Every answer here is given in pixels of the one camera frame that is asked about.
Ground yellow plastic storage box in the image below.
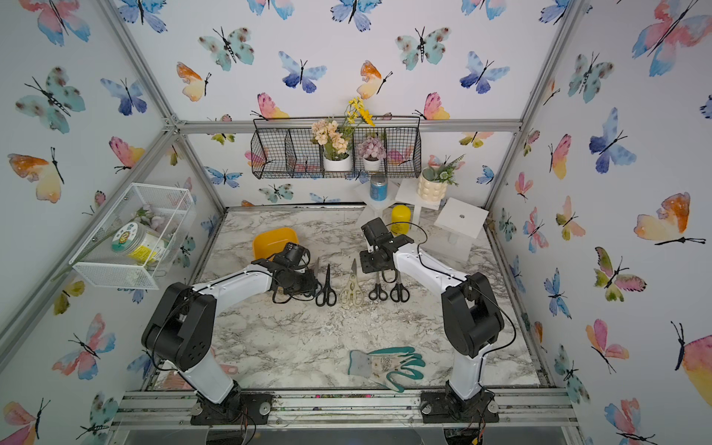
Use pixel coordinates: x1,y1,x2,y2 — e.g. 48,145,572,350
252,227,300,260

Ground small black-handled scissors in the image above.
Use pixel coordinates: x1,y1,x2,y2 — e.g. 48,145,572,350
368,272,389,301

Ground black scissors wide handles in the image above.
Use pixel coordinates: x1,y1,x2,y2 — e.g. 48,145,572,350
314,265,337,307

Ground long black-handled scissors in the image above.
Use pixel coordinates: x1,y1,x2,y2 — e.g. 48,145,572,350
389,271,411,303

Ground cream-handled kitchen scissors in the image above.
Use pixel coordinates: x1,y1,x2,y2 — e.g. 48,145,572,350
340,260,365,307

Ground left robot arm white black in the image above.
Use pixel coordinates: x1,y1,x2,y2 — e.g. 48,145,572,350
141,243,318,405

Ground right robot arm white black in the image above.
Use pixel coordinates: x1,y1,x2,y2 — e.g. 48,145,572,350
360,218,505,402

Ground yellow plastic bottle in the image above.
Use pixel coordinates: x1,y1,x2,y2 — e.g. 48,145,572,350
389,205,412,237

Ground blue tin can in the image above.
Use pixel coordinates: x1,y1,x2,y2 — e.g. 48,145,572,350
369,174,389,202

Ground white stepped display stand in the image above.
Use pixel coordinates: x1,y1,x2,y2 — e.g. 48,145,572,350
356,178,489,263

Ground cream pot with green plant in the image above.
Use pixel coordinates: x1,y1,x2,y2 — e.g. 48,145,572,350
417,155,465,202

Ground purple flowers in white pot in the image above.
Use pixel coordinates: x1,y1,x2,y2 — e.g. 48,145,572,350
356,136,387,172

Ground beige flowers in white pot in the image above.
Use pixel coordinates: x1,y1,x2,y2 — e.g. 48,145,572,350
311,119,353,174

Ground teal grey gardening glove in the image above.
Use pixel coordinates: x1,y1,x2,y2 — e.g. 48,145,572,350
347,347,426,393

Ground yellow artificial flower stem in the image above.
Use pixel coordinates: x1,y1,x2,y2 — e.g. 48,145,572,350
344,96,375,126

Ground round green-lidded jar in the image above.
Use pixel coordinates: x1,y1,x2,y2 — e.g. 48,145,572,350
111,222,168,264

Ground pink dustpan brush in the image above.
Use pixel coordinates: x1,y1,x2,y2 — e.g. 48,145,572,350
156,365,238,390

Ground black wire wall basket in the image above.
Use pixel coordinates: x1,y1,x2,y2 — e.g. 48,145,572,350
247,114,422,179

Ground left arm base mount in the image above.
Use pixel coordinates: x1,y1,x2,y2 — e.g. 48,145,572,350
190,385,274,426

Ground clear acrylic wall box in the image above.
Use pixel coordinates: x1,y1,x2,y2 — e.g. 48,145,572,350
70,183,196,290

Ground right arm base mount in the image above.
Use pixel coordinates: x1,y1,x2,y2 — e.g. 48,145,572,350
420,389,500,426

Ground aluminium front rail frame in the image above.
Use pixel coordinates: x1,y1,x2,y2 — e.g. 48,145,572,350
111,387,584,444

